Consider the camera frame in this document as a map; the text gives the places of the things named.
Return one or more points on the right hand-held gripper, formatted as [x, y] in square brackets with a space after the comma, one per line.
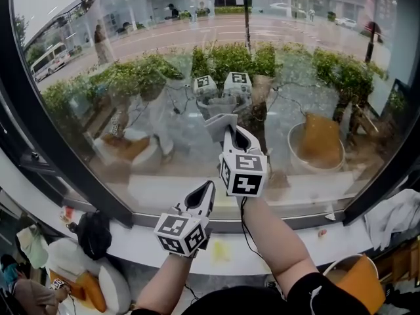
[244, 176]

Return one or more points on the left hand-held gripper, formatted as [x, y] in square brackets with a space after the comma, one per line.
[180, 235]

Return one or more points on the grey cloth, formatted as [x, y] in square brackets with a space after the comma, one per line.
[218, 126]

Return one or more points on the person's left forearm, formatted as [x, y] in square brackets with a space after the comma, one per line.
[164, 281]

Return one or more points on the person's right forearm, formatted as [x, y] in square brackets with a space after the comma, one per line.
[279, 248]

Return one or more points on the small yellow object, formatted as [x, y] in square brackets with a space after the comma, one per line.
[221, 251]

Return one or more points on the white window ledge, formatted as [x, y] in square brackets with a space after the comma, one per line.
[131, 244]

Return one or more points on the green hedge row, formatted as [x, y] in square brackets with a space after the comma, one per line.
[223, 61]

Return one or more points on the person's black shirt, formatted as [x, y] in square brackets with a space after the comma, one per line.
[246, 300]

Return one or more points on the black bag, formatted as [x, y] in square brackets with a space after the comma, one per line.
[92, 235]

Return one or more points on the small white paper scrap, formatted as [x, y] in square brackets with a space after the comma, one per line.
[330, 217]

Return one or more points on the round white chair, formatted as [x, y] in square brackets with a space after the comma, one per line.
[111, 281]
[331, 271]

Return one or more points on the small pink object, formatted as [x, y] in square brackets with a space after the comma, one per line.
[322, 232]

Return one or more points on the small red object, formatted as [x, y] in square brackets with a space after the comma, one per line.
[67, 215]

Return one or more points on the street tree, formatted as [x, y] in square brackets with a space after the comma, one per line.
[103, 49]

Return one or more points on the white crumpled garment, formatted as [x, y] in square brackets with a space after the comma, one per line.
[393, 218]

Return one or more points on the pale green fabric item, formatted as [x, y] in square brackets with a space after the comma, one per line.
[33, 244]

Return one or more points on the white van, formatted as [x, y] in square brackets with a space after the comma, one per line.
[49, 61]

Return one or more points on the black street lamp post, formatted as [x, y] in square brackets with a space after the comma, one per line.
[246, 21]

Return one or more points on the black window frame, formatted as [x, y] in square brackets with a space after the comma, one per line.
[23, 77]

